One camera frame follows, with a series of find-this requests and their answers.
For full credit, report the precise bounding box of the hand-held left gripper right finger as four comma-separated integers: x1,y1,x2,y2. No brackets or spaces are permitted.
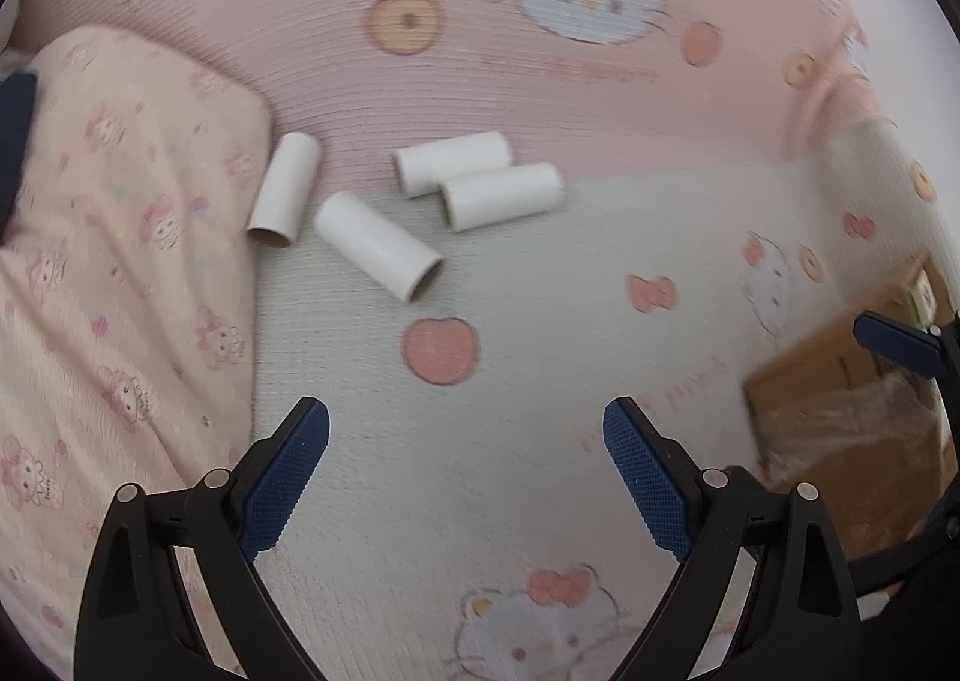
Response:
602,396,863,681

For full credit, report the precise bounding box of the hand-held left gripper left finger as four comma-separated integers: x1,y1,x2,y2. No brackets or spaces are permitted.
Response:
73,396,331,681

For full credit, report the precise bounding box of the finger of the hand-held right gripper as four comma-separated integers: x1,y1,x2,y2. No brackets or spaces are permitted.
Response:
853,310,960,382
847,477,960,599

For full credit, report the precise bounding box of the brown cardboard box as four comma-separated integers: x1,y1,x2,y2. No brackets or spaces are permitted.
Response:
742,261,960,569

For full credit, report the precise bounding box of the white paper tube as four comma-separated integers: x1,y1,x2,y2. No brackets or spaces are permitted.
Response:
391,131,515,200
313,192,445,301
437,163,566,233
246,132,323,248

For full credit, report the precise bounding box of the pink cat print blanket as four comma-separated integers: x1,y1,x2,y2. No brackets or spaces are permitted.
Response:
15,0,947,681

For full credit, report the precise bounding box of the pink patterned pillow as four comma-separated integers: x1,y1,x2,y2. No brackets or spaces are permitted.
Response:
0,25,275,681

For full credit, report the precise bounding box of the dark blue cloth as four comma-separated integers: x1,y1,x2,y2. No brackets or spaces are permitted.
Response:
0,72,40,221

